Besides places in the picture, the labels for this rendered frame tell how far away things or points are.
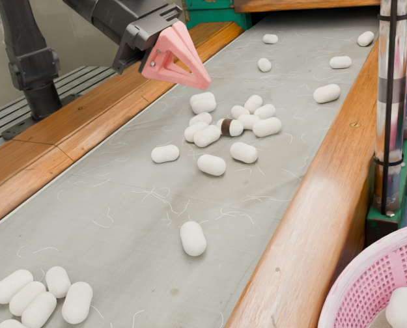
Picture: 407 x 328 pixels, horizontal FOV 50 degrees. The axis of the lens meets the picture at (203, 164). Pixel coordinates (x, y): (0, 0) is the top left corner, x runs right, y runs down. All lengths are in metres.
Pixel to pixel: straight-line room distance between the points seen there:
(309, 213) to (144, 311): 0.15
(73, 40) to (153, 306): 2.44
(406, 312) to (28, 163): 0.44
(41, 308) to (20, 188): 0.21
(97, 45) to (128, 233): 2.21
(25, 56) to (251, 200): 0.57
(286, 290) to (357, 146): 0.20
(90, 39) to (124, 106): 1.95
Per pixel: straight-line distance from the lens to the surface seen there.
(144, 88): 0.73
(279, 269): 0.33
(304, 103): 0.63
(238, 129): 0.55
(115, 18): 0.53
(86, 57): 2.70
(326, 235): 0.36
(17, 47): 0.88
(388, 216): 0.46
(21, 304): 0.39
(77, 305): 0.36
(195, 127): 0.56
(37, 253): 0.46
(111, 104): 0.68
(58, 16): 2.75
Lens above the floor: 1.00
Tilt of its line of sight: 30 degrees down
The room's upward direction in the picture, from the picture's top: 11 degrees counter-clockwise
